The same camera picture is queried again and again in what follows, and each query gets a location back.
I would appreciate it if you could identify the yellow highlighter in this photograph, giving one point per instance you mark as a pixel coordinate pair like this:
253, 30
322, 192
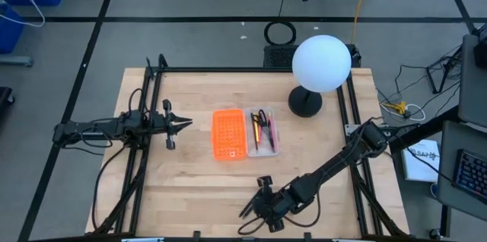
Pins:
257, 135

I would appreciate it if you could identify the gray desk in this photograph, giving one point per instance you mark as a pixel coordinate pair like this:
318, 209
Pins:
447, 143
472, 93

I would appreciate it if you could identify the pink highlighter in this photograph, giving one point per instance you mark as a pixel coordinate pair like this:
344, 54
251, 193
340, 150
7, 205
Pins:
274, 128

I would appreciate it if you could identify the white globe lamp black stand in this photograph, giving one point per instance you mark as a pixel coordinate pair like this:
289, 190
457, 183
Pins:
321, 63

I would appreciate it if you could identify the black aluminium frame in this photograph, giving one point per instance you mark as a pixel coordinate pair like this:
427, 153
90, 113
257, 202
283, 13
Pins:
247, 69

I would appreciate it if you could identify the orange and clear pencil box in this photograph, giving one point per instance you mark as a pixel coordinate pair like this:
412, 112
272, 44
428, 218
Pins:
228, 135

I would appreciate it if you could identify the black perforated box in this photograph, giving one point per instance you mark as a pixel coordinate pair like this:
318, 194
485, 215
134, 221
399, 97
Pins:
279, 57

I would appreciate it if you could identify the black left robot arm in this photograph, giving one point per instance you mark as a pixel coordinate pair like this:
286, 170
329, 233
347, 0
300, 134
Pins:
95, 128

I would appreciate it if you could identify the pink pen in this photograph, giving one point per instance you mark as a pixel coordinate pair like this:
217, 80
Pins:
260, 133

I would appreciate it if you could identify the backlit keyboard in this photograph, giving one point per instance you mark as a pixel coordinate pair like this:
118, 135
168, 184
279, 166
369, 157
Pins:
472, 175

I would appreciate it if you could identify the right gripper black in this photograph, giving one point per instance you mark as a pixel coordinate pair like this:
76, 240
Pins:
272, 206

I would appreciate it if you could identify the black marker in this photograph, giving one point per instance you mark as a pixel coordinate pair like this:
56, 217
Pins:
271, 137

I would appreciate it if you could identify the black frame clamp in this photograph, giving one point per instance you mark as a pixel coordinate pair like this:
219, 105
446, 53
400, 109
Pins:
163, 61

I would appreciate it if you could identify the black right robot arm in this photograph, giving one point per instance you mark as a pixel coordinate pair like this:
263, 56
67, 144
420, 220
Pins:
335, 162

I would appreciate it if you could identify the silver frame bracket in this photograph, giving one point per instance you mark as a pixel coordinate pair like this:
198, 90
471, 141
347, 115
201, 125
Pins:
142, 239
354, 240

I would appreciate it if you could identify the white booklet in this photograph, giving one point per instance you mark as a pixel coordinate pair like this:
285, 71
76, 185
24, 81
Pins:
420, 162

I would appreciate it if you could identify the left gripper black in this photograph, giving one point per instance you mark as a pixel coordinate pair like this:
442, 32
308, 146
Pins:
161, 125

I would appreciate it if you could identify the yellow plug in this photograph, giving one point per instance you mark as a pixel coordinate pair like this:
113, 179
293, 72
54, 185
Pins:
395, 108

